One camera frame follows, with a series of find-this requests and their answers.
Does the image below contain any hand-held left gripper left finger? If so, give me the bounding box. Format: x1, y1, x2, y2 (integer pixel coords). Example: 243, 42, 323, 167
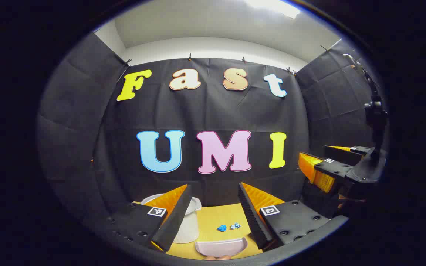
106, 184, 193, 252

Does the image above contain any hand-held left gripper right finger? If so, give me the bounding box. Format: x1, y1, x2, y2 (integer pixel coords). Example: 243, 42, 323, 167
237, 182, 332, 250

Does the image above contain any white ribbed garbage bin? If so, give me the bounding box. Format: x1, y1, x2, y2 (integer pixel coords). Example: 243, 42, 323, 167
141, 193, 202, 245

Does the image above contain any translucent lilac dustpan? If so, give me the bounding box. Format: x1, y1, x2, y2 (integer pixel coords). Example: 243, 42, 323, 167
195, 238, 248, 258

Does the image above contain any yellow wooden desktop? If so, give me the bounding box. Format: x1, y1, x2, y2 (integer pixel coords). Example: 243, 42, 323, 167
132, 201, 264, 261

